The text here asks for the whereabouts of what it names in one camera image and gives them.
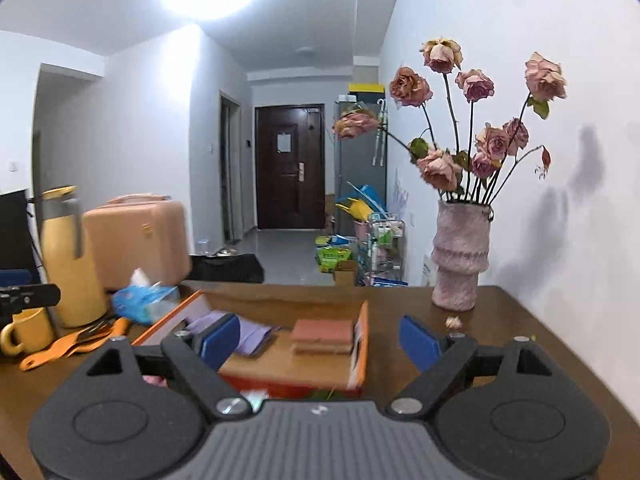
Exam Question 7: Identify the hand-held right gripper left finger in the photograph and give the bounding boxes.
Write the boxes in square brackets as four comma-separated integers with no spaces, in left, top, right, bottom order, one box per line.
[86,313,253,420]

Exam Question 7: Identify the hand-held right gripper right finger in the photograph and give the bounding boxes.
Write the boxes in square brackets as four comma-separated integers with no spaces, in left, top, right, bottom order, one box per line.
[385,314,553,419]

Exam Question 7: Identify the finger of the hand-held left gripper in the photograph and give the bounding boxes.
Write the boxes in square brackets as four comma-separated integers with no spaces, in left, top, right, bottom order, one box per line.
[0,283,62,312]

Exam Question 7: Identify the orange and white cardboard box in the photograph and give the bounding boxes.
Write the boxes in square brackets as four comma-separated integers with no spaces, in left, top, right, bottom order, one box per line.
[131,287,371,402]

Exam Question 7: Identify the purple knitted cloth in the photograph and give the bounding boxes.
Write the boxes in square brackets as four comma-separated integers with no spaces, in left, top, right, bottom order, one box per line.
[187,310,281,359]

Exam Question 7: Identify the yellow mug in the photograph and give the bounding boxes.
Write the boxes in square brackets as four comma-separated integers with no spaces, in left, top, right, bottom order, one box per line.
[0,307,56,357]

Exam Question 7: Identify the yellow thermos jug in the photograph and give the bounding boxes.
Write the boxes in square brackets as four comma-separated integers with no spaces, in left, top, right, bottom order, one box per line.
[39,186,110,329]

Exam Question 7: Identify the black monitor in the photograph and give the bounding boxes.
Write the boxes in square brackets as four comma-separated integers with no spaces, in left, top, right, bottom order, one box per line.
[0,189,42,272]

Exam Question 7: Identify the black bag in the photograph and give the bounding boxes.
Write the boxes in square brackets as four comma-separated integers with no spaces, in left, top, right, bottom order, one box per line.
[188,253,265,284]

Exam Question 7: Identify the blue tissue pack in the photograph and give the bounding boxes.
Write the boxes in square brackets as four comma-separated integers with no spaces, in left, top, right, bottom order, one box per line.
[112,268,181,325]

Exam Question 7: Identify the pink ribbed vase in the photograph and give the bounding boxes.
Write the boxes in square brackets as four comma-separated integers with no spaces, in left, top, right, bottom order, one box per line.
[430,200,494,312]

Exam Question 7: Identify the red-brown sponge block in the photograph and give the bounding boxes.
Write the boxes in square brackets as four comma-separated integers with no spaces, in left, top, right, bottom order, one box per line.
[290,318,355,356]

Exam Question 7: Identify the small brown cardboard box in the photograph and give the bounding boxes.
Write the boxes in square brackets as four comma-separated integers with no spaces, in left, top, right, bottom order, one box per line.
[333,260,359,287]

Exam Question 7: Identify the pink suitcase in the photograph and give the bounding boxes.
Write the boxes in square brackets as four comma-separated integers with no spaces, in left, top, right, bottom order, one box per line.
[82,195,192,292]

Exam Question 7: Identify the green package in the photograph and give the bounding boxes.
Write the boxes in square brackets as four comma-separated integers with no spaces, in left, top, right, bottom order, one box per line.
[315,245,354,274]

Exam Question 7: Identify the yellow watering can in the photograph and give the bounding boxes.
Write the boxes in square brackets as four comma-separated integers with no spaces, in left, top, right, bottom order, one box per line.
[334,199,369,221]

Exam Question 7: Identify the dark brown entrance door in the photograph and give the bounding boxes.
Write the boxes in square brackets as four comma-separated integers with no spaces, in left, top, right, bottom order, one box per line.
[255,104,326,231]

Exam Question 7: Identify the dried pink rose bouquet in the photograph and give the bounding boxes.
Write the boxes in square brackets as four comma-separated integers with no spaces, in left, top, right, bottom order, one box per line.
[332,37,569,206]

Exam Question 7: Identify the grey refrigerator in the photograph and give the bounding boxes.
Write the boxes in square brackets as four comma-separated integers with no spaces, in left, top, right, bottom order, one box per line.
[333,100,389,239]

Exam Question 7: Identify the white folded umbrella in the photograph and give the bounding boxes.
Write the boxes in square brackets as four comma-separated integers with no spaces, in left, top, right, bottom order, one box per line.
[372,99,389,169]

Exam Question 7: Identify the yellow and black box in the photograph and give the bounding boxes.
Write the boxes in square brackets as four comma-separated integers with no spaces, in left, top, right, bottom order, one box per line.
[348,82,386,104]

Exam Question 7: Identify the orange handled scissors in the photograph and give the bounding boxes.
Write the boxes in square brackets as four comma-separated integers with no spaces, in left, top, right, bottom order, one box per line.
[19,317,132,372]

